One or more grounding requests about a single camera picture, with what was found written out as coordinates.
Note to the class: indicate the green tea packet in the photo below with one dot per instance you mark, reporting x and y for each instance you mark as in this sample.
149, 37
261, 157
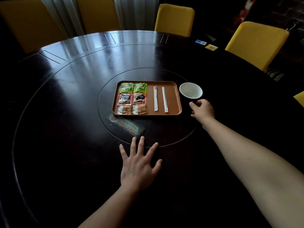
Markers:
140, 88
125, 88

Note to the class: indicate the yellow chair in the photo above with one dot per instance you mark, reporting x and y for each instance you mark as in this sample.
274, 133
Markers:
98, 15
299, 98
174, 20
256, 43
28, 23

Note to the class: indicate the person's left thumb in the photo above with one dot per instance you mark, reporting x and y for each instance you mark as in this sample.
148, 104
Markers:
157, 165

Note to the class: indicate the red coffee packet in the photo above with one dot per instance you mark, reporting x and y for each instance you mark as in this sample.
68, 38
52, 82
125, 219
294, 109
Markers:
124, 99
139, 99

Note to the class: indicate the person's left middle finger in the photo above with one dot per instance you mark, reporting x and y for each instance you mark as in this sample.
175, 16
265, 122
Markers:
141, 146

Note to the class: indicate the blue sticker card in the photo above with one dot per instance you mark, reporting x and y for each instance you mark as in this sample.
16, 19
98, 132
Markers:
201, 42

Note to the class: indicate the person's left little finger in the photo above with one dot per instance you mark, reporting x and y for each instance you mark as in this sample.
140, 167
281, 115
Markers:
123, 153

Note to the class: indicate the person's right fingers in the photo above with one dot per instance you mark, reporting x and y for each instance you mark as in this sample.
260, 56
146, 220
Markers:
193, 106

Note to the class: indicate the red and white decoration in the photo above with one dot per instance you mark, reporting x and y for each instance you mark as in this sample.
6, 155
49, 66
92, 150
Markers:
244, 10

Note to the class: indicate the white wrapped stir stick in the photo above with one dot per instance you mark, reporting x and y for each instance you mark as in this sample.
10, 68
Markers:
155, 99
165, 100

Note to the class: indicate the person's left hand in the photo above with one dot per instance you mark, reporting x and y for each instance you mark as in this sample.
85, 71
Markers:
135, 172

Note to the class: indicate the green printed table card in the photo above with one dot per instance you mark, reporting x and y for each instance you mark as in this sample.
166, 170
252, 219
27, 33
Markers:
124, 125

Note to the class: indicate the person's left forearm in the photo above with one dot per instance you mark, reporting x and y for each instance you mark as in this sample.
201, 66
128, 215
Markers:
109, 208

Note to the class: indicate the brown rectangular tray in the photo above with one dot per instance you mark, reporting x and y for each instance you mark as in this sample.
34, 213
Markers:
173, 99

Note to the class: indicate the yellow sticker card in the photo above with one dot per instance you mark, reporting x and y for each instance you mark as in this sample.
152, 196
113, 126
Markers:
211, 47

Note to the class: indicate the person's right forearm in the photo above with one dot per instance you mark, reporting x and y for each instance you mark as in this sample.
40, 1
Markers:
256, 168

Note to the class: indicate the person's right hand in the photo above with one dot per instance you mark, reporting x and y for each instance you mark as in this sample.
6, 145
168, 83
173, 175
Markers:
204, 111

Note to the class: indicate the grey curtain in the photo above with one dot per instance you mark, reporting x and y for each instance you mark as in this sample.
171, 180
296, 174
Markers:
136, 13

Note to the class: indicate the black cup with white inside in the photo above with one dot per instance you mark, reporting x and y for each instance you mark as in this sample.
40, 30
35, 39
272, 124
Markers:
190, 90

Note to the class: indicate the brown and white sugar packet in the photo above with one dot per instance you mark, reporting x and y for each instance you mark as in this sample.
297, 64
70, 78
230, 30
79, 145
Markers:
140, 109
125, 110

